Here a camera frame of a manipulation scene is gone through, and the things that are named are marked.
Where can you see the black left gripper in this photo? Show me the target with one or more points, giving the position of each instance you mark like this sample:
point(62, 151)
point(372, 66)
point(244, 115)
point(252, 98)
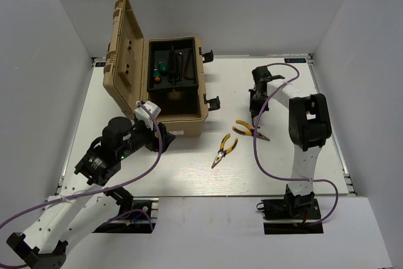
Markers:
point(153, 144)

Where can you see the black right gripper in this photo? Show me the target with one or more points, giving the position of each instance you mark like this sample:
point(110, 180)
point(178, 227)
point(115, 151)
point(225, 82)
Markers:
point(255, 109)

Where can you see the tan plastic toolbox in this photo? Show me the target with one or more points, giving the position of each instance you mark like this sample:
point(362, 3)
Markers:
point(125, 77)

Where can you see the green screwdriver orange cap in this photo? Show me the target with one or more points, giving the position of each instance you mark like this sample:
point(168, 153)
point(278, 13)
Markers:
point(156, 75)

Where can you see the yellow needle-nose pliers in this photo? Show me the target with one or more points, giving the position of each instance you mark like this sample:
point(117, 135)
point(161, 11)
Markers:
point(223, 151)

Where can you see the green stubby screwdriver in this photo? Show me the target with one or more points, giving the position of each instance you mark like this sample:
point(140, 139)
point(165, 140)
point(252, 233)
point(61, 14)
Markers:
point(162, 67)

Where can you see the bent brown hex key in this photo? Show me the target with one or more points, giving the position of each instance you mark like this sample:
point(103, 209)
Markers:
point(179, 62)

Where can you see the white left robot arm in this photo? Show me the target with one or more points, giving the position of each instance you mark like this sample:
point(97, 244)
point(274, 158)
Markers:
point(86, 201)

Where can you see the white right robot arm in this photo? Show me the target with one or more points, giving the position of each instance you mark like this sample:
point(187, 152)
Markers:
point(309, 127)

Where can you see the black toolbox front latch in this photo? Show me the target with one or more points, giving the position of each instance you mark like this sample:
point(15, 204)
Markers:
point(213, 104)

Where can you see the black toolbox latch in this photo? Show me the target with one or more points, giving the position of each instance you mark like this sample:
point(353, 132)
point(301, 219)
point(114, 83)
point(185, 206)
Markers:
point(213, 104)
point(207, 57)

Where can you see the blue label sticker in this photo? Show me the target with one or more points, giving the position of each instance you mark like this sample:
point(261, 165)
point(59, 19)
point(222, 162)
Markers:
point(295, 60)

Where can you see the black toolbox rear latch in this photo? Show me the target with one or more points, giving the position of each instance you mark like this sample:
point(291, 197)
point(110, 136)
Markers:
point(207, 57)

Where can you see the black toolbox inner tray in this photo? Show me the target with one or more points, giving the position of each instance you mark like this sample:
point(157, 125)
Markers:
point(159, 50)

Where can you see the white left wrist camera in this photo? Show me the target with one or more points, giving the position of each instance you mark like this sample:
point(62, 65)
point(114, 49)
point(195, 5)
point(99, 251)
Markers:
point(147, 112)

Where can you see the black toolbox carry handle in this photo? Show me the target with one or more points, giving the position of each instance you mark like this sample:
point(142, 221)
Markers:
point(172, 72)

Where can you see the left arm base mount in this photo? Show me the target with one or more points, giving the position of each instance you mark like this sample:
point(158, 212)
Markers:
point(136, 217)

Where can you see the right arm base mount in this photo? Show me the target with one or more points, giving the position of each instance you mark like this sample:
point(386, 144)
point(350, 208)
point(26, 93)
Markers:
point(280, 219)

